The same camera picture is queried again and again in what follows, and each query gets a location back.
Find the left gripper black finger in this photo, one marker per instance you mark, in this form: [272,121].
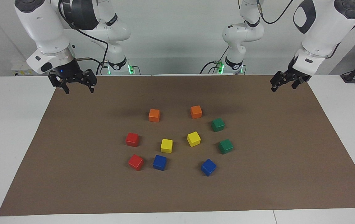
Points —
[296,84]
[274,87]

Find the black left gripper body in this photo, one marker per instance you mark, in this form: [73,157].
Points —
[291,75]

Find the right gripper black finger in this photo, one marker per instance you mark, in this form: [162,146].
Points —
[65,88]
[91,88]

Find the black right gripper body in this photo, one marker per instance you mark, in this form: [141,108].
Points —
[71,73]

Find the red wooden cube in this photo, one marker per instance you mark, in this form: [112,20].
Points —
[136,162]
[132,140]

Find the green wooden cube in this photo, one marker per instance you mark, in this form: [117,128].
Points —
[226,146]
[218,125]

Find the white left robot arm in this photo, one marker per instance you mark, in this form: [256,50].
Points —
[323,28]

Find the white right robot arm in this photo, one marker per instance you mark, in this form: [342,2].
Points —
[40,28]

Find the white power strip box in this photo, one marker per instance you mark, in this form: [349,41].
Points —
[20,69]

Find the orange wooden cube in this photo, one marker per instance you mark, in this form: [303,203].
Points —
[196,112]
[154,115]

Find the brown table mat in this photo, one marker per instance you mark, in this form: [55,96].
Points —
[258,174]

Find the yellow wooden cube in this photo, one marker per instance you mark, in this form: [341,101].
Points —
[194,139]
[166,146]

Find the blue wooden cube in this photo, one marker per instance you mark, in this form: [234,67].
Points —
[208,167]
[159,162]

